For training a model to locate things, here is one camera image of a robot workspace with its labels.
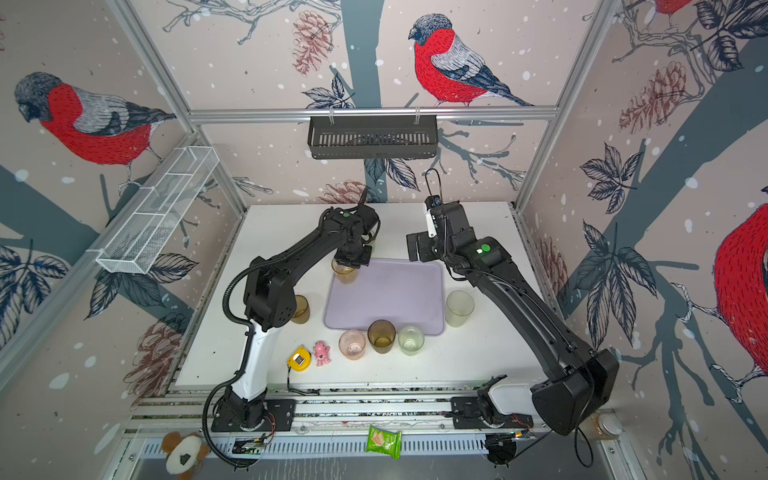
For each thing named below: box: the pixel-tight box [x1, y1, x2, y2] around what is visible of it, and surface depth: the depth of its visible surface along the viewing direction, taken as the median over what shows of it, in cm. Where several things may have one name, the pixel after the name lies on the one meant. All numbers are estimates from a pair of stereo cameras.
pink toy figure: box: [313, 340, 332, 367], surface depth 84 cm
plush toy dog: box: [161, 431, 210, 480], surface depth 69 cm
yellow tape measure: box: [287, 345, 311, 372], surface depth 83 cm
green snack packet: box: [366, 424, 403, 460], surface depth 70 cm
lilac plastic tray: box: [324, 258, 445, 335], surface depth 96 cm
